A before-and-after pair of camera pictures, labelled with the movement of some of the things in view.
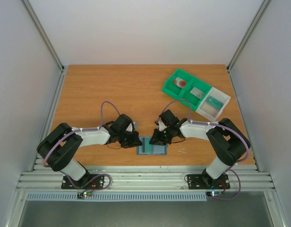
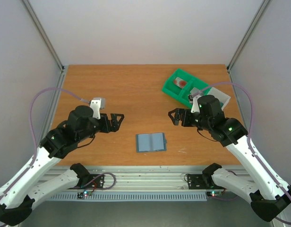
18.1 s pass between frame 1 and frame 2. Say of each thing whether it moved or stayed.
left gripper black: moved
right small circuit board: stayed
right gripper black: moved
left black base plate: stayed
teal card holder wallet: moved
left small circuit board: stayed
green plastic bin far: stayed
